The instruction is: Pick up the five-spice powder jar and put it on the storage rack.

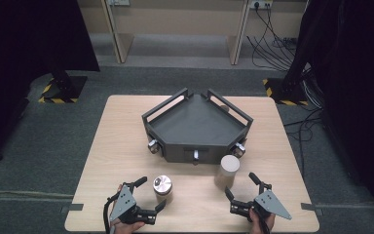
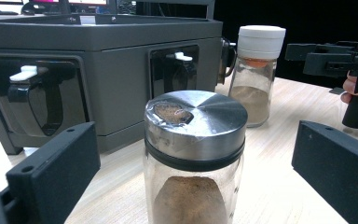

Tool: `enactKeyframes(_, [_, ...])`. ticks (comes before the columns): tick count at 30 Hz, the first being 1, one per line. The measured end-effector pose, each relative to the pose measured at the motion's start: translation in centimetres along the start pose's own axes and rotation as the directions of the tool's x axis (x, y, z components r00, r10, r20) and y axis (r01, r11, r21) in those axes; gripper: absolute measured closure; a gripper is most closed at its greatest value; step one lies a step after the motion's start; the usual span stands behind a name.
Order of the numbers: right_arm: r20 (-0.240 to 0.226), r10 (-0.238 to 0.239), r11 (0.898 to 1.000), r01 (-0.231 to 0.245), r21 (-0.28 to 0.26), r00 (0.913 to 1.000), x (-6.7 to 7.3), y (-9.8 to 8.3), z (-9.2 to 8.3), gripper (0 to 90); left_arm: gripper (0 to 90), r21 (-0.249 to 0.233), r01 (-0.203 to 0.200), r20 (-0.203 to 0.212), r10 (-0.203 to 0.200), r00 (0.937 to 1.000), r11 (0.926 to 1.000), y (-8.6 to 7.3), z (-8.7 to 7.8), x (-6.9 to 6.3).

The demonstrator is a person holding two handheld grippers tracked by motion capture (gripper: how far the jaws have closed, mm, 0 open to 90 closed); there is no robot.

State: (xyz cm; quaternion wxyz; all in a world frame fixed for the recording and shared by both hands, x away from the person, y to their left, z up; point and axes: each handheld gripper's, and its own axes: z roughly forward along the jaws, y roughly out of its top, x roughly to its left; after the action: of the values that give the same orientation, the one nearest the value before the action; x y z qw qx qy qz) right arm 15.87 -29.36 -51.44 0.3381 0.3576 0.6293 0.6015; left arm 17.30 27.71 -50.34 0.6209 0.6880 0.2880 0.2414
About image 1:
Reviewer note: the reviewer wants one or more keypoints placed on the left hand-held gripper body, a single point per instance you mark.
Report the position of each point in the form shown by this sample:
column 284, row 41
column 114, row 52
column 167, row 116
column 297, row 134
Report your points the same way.
column 123, row 200

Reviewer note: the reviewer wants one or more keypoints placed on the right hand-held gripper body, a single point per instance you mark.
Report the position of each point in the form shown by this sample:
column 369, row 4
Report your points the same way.
column 271, row 203

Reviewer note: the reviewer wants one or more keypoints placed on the glass jar with metal lid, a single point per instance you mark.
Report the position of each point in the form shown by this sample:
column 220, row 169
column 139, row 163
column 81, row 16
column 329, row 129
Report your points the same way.
column 162, row 187

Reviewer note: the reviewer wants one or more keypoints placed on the glass jar with white lid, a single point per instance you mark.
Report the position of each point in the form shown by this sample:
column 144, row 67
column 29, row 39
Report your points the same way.
column 228, row 169

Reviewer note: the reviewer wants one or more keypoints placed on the dark grey corner rack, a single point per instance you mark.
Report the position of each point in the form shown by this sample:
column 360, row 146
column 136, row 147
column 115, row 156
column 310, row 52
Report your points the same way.
column 194, row 125

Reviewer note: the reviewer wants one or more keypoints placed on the person's right hand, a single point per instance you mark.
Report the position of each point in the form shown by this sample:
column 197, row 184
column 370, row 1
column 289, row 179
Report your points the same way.
column 256, row 226

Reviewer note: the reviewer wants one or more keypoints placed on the person's left hand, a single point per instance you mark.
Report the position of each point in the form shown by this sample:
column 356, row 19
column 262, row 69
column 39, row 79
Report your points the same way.
column 126, row 227

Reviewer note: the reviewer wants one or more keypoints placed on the grey tape strip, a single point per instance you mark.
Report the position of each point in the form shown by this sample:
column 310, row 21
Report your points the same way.
column 74, row 207
column 310, row 207

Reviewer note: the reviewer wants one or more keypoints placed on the striped black stand base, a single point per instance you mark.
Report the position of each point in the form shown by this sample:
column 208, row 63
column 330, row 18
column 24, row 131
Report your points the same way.
column 74, row 87
column 277, row 92

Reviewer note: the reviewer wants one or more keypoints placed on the beige wooden partition leg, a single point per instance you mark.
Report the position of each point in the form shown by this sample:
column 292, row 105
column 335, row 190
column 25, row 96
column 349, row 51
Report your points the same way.
column 237, row 42
column 120, row 42

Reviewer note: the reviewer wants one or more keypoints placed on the black curtain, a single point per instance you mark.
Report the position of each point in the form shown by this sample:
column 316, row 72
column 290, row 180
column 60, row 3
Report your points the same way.
column 354, row 81
column 29, row 48

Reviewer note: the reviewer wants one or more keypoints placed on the white wall socket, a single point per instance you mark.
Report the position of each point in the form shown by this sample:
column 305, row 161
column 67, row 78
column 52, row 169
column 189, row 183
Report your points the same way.
column 261, row 4
column 119, row 2

